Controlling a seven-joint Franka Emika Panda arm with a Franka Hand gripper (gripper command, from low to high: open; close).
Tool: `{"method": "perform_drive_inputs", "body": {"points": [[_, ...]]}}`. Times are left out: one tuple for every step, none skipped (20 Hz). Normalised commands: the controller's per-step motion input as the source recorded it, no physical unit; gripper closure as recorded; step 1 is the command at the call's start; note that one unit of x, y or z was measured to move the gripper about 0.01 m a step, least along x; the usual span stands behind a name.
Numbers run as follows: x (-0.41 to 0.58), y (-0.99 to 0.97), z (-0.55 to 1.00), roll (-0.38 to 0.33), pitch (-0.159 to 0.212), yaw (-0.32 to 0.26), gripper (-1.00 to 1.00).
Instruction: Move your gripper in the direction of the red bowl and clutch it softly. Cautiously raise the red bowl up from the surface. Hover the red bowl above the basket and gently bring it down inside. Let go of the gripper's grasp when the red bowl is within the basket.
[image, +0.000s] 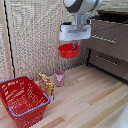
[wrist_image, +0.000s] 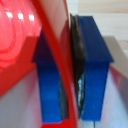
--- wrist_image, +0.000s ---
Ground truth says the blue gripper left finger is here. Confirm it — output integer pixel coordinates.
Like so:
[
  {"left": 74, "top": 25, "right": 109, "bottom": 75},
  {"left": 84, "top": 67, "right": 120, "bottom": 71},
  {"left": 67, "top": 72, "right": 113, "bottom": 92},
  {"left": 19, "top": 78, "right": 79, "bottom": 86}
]
[{"left": 32, "top": 30, "right": 70, "bottom": 124}]

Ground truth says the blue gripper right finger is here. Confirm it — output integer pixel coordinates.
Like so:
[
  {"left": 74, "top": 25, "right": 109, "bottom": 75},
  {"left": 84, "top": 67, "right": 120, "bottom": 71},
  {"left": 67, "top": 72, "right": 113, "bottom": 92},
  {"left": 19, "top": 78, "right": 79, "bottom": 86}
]
[{"left": 69, "top": 14, "right": 115, "bottom": 122}]

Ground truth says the red bowl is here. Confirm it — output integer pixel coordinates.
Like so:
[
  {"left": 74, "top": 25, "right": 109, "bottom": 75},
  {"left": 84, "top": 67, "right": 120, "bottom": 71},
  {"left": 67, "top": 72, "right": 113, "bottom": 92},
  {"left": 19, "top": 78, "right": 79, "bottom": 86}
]
[{"left": 0, "top": 0, "right": 80, "bottom": 128}]

